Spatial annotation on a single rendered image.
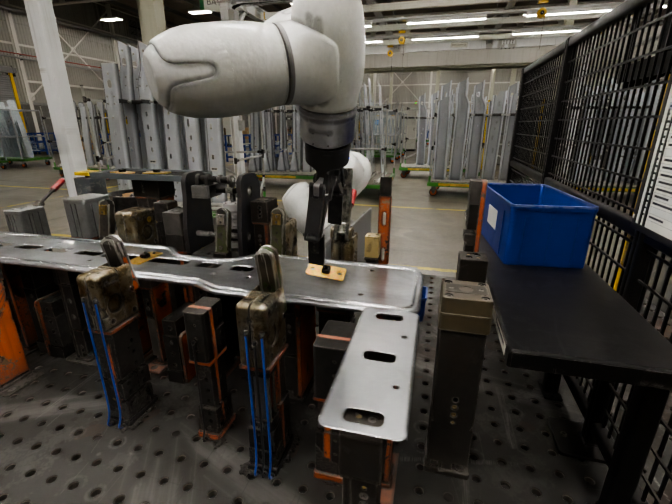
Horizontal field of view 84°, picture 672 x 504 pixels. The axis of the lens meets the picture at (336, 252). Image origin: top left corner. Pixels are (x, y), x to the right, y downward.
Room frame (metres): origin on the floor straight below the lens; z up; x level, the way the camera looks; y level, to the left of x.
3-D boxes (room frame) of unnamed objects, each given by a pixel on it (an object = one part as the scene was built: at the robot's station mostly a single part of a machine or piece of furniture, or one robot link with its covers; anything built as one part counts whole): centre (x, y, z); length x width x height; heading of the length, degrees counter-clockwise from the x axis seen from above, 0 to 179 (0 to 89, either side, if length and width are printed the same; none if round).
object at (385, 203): (0.88, -0.12, 0.95); 0.03 x 0.01 x 0.50; 75
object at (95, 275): (0.68, 0.46, 0.87); 0.12 x 0.09 x 0.35; 165
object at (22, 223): (1.18, 1.00, 0.88); 0.11 x 0.10 x 0.36; 165
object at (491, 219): (0.88, -0.46, 1.10); 0.30 x 0.17 x 0.13; 170
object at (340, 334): (0.55, 0.00, 0.84); 0.11 x 0.10 x 0.28; 165
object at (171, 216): (1.07, 0.45, 0.89); 0.13 x 0.11 x 0.38; 165
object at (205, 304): (0.63, 0.25, 0.84); 0.11 x 0.08 x 0.29; 165
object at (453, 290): (0.56, -0.21, 0.88); 0.08 x 0.08 x 0.36; 75
